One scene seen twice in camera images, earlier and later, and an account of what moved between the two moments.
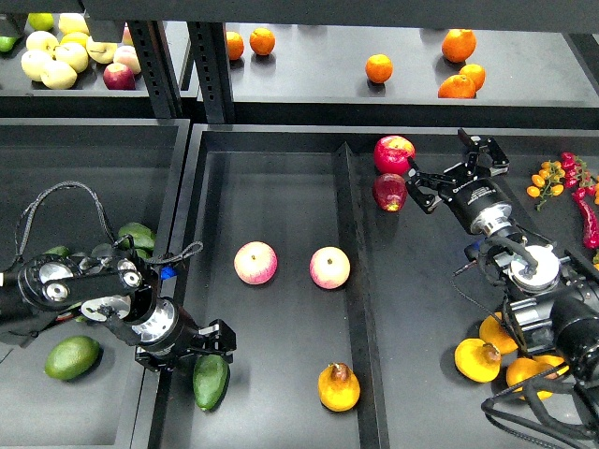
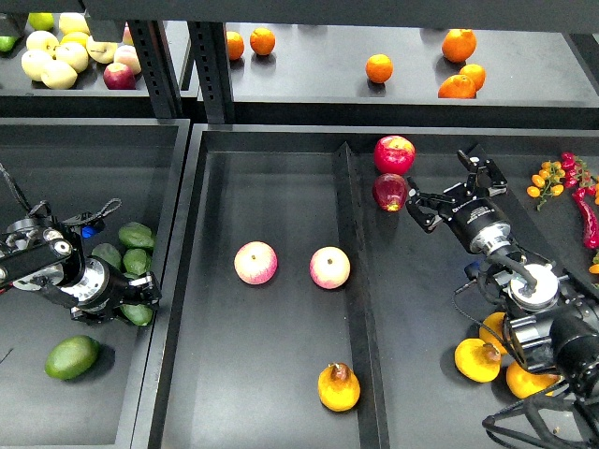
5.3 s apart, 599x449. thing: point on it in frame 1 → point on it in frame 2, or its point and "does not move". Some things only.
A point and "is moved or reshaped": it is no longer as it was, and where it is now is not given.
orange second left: x=262 y=41 does not move
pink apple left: x=255 y=262 does not move
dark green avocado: x=211 y=378 is moved or reshaped
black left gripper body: x=167 y=335 → x=99 y=292
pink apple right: x=329 y=267 does not move
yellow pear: x=339 y=387 does not move
